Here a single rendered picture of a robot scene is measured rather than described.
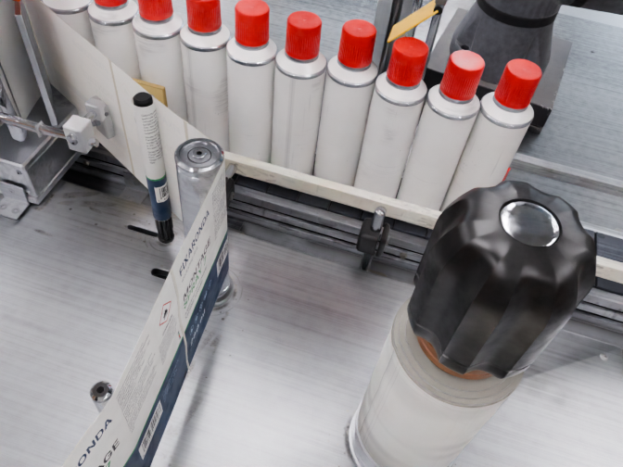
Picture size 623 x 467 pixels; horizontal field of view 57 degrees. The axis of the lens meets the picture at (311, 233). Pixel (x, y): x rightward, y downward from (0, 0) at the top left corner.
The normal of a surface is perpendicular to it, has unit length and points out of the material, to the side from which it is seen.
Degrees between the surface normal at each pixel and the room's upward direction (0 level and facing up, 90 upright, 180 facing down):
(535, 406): 0
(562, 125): 0
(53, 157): 90
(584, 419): 0
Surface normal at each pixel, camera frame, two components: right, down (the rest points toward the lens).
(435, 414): -0.35, 0.72
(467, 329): -0.56, 0.61
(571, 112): 0.09, -0.63
